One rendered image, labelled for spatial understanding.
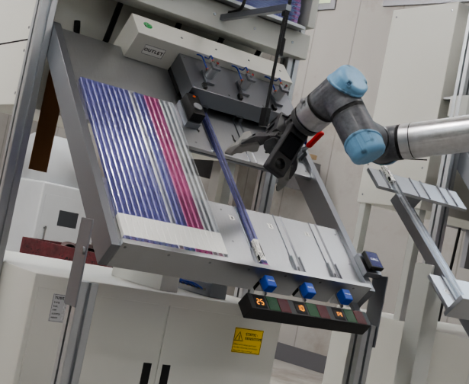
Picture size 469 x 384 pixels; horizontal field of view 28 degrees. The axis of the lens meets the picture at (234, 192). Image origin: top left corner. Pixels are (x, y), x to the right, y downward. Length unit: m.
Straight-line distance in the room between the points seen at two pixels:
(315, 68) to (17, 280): 5.19
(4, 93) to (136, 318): 0.70
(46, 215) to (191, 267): 6.18
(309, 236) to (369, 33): 4.76
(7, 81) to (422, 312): 1.22
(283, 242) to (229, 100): 0.43
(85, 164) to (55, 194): 6.12
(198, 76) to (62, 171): 5.92
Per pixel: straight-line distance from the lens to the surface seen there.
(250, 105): 2.41
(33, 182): 8.17
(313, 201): 2.42
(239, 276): 2.00
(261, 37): 2.59
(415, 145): 1.97
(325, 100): 1.92
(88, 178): 1.96
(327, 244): 2.26
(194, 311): 2.31
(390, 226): 6.42
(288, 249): 2.15
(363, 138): 1.87
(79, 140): 2.03
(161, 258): 1.89
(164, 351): 2.29
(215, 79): 2.41
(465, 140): 1.95
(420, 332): 2.47
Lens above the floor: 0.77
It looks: 3 degrees up
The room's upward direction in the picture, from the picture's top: 11 degrees clockwise
